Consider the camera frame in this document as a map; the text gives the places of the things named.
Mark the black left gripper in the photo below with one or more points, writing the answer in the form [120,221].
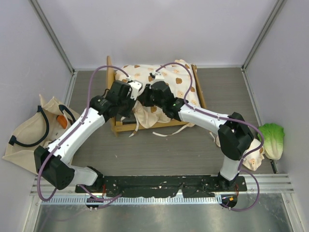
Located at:
[127,113]

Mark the white slotted cable duct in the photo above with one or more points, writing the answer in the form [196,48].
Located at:
[87,200]

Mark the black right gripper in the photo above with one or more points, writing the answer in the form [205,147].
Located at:
[144,98]

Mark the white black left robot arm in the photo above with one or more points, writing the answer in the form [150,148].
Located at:
[53,162]

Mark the orange toy carrot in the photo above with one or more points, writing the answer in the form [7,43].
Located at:
[62,121]

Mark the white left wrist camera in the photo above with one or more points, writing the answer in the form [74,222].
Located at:
[135,87]

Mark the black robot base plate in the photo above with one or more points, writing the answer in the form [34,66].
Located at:
[163,186]

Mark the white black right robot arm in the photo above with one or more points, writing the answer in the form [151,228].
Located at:
[234,134]

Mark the bear print white cushion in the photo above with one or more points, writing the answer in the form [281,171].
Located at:
[179,80]

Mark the beige canvas tote bag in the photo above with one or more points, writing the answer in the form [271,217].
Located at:
[40,130]

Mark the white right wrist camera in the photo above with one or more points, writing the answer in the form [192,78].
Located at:
[155,77]

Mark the small bear print pillow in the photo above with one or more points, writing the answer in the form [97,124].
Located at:
[254,160]

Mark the green toy cabbage leaf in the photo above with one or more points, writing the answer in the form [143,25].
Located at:
[273,140]

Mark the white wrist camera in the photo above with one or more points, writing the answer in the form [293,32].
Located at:
[135,87]
[155,77]

